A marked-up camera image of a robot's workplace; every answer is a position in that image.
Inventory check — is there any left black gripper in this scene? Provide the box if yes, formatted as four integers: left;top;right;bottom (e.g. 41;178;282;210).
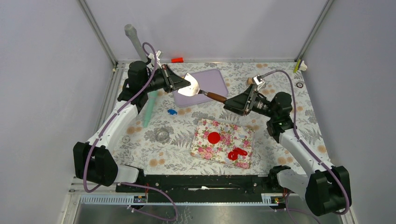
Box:
142;64;191;93

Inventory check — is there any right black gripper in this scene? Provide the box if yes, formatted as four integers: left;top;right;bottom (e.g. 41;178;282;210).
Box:
224;84;277;119

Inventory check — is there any metal dough scraper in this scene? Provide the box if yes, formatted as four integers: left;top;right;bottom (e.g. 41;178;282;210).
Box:
177;73;227;103

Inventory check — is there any red dough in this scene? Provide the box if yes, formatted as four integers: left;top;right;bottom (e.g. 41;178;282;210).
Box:
207;132;220;144

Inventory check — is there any floral tray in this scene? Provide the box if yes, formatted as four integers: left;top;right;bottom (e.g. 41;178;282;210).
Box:
190;119;255;169

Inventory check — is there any red dough ring scrap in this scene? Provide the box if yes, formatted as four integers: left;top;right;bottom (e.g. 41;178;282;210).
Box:
227;147;248;161

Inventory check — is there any clear round cutter cup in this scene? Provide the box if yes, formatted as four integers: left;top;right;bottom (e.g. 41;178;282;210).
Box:
155;128;170;144

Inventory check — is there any wooden dough roller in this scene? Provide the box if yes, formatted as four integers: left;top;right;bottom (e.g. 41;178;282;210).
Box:
246;77;253;85

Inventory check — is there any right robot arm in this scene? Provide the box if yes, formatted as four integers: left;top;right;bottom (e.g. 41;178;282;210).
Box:
223;84;352;216

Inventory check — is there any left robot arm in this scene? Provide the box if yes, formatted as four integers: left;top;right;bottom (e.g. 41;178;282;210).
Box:
73;61;191;192

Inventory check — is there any orange red block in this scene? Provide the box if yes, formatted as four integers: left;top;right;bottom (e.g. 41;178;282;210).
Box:
171;57;184;63

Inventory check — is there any mint green rolling pin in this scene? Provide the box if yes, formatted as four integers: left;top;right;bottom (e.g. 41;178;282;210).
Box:
143;91;158;128

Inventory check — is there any blue small object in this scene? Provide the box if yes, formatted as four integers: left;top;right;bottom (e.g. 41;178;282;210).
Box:
167;109;177;115

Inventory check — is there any purple tray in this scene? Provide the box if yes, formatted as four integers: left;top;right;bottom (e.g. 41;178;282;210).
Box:
173;69;229;107

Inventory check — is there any floral table mat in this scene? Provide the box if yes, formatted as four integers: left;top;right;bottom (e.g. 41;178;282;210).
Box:
112;63;329;175

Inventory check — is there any grey microphone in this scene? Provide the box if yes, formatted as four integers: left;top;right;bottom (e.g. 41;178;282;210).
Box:
124;24;148;63

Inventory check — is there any white green clip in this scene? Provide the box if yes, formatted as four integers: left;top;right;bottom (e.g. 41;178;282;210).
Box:
293;59;308;73

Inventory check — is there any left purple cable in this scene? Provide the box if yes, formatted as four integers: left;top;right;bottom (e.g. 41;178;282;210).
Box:
83;42;179;222

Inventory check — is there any purple cable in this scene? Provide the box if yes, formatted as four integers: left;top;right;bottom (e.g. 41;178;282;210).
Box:
83;42;179;222
261;70;351;224

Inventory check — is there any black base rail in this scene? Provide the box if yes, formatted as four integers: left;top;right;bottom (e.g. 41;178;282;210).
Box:
116;175;285;203

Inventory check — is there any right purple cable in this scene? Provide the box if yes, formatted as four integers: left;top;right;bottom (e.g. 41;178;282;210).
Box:
261;70;351;224

